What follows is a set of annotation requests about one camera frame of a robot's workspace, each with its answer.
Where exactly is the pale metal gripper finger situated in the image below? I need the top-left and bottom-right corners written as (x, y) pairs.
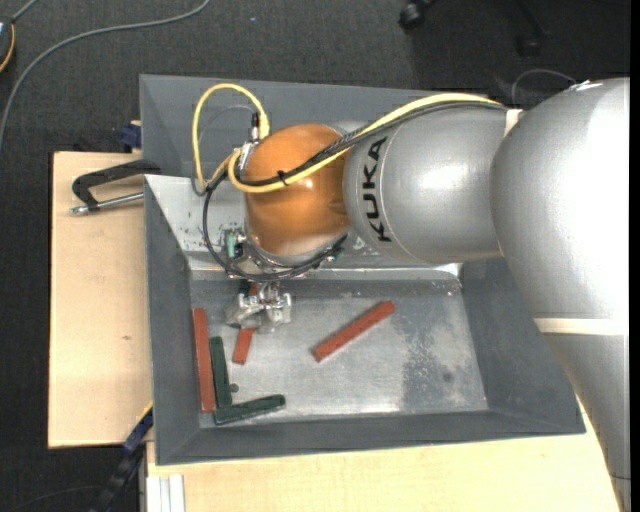
top-left (225, 293), bottom-right (263, 330)
top-left (260, 292), bottom-right (294, 335)

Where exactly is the red-brown flat block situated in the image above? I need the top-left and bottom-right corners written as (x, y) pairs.
top-left (231, 282), bottom-right (260, 366)
top-left (192, 307), bottom-right (218, 414)
top-left (311, 299), bottom-right (397, 364)

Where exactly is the dark green flat block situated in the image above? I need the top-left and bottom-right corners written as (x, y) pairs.
top-left (208, 335), bottom-right (235, 408)
top-left (213, 393), bottom-right (287, 427)

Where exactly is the grey metal bin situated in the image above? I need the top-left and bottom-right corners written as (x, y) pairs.
top-left (138, 73), bottom-right (587, 467)

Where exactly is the pale wood flat board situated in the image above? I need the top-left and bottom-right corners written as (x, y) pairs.
top-left (47, 150), bottom-right (155, 449)

